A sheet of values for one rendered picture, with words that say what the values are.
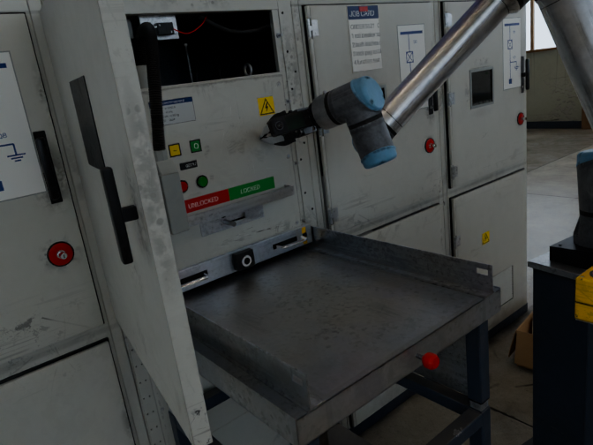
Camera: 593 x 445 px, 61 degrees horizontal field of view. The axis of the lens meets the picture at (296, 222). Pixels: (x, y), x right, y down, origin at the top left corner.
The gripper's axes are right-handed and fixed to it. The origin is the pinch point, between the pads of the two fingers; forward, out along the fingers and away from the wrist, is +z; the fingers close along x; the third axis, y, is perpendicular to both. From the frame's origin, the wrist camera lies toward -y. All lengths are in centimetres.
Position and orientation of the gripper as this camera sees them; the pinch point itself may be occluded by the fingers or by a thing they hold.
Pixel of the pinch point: (261, 138)
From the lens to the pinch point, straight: 146.7
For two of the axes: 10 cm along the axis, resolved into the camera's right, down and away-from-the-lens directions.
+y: 5.7, -3.0, 7.6
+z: -7.5, 1.9, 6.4
